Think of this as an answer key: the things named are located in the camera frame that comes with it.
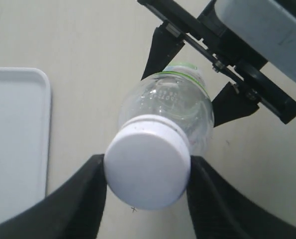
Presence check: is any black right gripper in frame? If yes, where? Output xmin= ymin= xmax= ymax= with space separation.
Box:
xmin=140 ymin=0 xmax=296 ymax=127

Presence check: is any clear plastic drink bottle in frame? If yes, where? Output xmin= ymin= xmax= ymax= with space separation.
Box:
xmin=118 ymin=63 xmax=214 ymax=156

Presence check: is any white plastic tray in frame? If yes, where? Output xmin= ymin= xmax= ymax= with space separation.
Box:
xmin=0 ymin=67 xmax=52 ymax=223

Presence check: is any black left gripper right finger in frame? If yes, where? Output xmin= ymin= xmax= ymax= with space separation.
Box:
xmin=187 ymin=156 xmax=296 ymax=239

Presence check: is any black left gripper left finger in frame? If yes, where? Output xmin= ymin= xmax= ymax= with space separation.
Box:
xmin=0 ymin=154 xmax=107 ymax=239

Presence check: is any white bottle cap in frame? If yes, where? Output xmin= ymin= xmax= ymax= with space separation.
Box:
xmin=103 ymin=115 xmax=191 ymax=210

